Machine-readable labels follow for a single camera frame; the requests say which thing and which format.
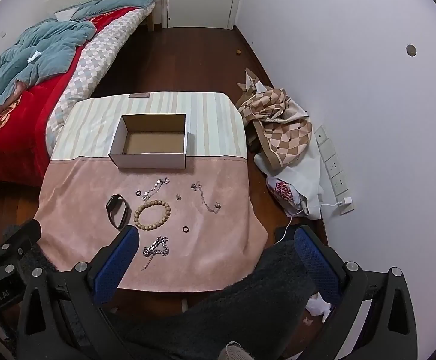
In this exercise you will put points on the dark fuzzy stool cover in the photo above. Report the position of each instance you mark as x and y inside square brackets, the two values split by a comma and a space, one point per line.
[260, 313]

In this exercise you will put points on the red quilt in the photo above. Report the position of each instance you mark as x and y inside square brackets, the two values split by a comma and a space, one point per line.
[23, 153]

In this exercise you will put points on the red patterned white bag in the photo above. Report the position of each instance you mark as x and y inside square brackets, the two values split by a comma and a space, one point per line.
[286, 196]

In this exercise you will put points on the checkered bed sheet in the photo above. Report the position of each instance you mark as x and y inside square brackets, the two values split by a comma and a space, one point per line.
[94, 62]

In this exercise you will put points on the white charger with cable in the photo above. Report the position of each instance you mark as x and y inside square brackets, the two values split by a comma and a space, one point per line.
[340, 203]

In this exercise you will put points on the brown checkered cloth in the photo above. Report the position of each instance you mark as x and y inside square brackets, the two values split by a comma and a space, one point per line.
[282, 127]

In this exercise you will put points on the teal blanket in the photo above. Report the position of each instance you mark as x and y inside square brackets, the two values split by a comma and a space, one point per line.
[47, 49]

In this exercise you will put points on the white power strip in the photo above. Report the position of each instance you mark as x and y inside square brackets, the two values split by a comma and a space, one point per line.
[333, 169]

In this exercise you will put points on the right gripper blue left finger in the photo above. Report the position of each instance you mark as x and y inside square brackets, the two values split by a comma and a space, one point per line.
[109, 265]

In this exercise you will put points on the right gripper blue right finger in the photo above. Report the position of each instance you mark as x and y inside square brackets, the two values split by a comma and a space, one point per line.
[322, 263]

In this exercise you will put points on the black smart band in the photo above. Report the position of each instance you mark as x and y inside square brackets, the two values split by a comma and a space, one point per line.
[118, 211]

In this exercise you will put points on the open cardboard box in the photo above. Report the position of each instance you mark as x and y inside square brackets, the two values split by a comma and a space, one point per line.
[150, 141]

